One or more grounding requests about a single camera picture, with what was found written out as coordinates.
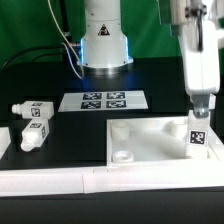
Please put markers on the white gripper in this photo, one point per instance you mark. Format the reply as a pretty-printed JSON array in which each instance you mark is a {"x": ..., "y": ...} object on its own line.
[{"x": 201, "y": 68}]

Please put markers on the white square tabletop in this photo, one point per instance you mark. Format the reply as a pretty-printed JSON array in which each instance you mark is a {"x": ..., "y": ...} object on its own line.
[{"x": 146, "y": 140}]

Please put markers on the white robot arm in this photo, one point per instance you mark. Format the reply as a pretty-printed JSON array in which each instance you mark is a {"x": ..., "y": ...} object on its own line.
[{"x": 195, "y": 23}]

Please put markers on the white marker sheet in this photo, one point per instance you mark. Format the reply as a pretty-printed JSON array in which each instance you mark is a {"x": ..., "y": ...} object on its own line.
[{"x": 96, "y": 101}]

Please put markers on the green backdrop curtain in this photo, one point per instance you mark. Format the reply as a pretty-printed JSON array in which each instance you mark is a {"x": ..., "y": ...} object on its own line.
[{"x": 30, "y": 28}]

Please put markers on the white front fence wall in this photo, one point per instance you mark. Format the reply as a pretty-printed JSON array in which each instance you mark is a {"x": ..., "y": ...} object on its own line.
[{"x": 160, "y": 175}]

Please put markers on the white fence wall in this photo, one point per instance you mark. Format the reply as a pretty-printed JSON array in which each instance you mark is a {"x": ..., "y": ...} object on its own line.
[
  {"x": 5, "y": 140},
  {"x": 160, "y": 175}
]

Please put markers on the white left fence wall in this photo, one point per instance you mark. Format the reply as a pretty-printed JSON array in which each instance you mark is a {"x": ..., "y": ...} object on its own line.
[{"x": 5, "y": 140}]

